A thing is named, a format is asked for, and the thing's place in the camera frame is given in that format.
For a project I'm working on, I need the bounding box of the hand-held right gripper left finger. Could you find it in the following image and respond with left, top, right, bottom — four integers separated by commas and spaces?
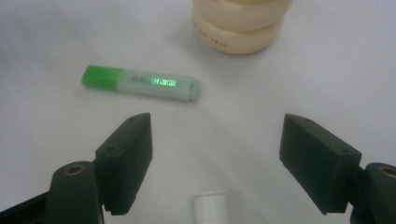
93, 112, 154, 217

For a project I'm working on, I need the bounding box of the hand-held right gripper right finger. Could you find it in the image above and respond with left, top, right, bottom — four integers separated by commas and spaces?
278, 113, 362, 216

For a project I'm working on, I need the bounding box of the white table mat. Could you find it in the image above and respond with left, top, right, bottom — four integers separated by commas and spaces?
0, 0, 396, 224

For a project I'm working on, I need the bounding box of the cream ringed pen holder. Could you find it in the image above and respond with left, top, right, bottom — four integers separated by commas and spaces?
191, 0, 293, 56

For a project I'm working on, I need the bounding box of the green highlighter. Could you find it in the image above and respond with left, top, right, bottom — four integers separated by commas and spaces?
81, 64, 201, 103

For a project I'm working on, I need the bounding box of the white marker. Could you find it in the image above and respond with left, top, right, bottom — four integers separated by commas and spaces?
193, 190, 229, 224

